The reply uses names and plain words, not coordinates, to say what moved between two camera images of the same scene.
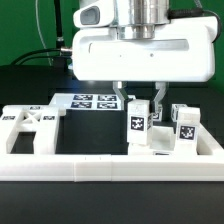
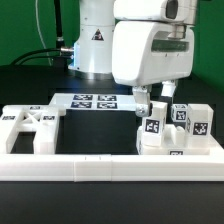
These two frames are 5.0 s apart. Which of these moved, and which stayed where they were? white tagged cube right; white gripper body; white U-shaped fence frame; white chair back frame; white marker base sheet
Moved: white gripper body
Stayed: white U-shaped fence frame; white marker base sheet; white tagged cube right; white chair back frame
